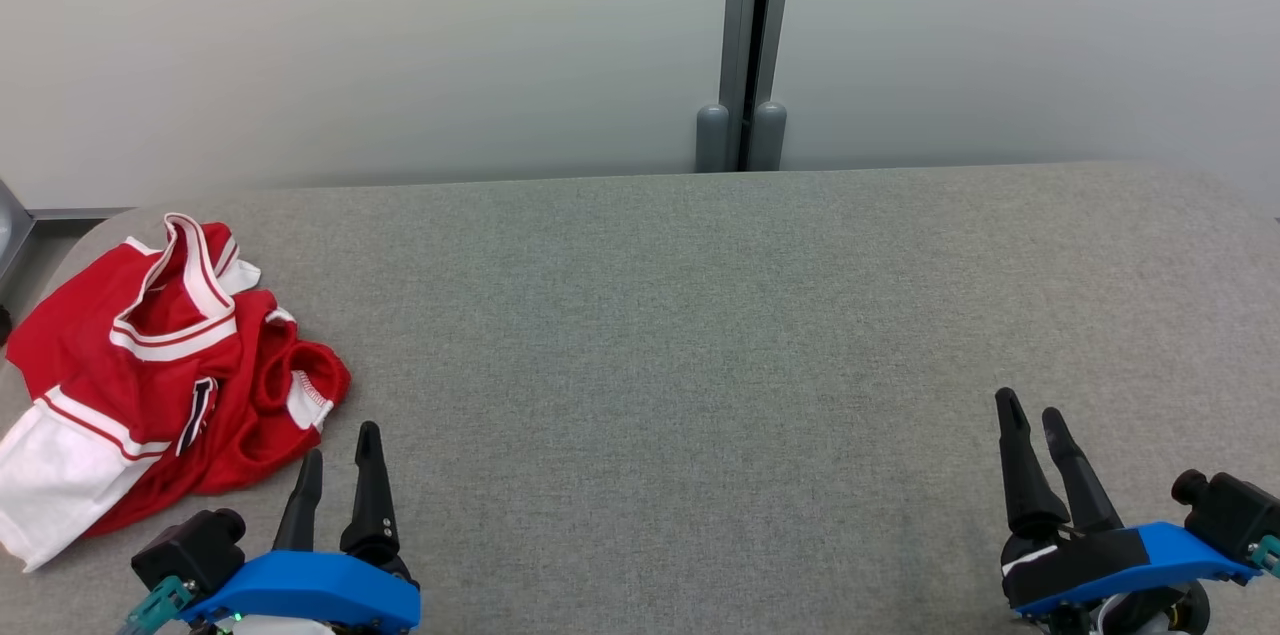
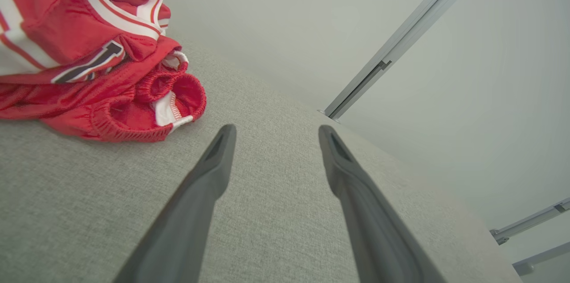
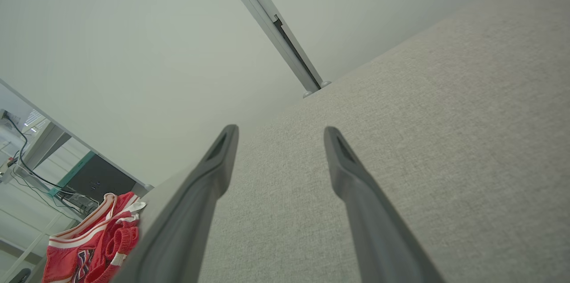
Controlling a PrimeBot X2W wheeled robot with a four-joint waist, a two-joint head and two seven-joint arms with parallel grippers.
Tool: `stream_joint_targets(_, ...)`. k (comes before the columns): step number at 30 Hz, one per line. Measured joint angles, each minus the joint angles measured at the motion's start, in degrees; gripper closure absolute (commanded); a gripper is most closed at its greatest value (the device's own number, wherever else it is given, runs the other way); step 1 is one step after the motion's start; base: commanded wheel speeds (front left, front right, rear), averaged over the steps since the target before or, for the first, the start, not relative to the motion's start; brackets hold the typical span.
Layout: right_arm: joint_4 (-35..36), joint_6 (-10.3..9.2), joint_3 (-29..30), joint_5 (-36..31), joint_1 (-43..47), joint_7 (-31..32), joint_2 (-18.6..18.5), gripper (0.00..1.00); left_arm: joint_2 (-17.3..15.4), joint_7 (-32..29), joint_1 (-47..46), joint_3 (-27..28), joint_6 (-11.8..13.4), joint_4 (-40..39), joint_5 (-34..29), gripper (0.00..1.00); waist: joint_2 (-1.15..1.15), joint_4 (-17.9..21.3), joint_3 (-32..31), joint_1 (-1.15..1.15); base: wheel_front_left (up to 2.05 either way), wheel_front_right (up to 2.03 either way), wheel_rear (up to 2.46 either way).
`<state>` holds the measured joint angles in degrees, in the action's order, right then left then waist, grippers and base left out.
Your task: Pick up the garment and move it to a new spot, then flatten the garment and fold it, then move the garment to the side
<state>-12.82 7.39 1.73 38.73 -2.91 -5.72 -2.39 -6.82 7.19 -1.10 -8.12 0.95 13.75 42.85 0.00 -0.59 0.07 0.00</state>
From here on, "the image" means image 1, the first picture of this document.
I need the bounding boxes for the teal left camera connector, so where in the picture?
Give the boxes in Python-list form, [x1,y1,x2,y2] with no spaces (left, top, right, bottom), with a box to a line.
[118,575,196,635]

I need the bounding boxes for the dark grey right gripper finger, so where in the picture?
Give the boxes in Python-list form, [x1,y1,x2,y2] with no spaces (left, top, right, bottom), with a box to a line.
[1042,407,1123,534]
[995,388,1071,538]

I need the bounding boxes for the grey partition post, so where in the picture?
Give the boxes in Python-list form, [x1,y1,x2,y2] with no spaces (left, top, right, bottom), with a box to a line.
[696,0,798,173]

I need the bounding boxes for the red shorts with white trim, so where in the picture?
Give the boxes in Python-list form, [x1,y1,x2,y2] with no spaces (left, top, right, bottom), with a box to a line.
[175,290,353,498]

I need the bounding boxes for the red shirt with white sleeves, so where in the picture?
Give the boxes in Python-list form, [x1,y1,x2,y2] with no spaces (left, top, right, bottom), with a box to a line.
[0,212,263,573]

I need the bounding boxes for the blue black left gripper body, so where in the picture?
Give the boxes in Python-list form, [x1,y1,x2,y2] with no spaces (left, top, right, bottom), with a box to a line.
[180,515,422,635]

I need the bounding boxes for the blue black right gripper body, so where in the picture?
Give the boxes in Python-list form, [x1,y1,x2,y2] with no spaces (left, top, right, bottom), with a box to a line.
[1003,522,1259,635]

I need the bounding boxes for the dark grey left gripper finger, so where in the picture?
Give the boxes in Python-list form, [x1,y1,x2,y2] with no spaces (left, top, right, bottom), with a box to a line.
[273,448,324,553]
[340,421,401,556]

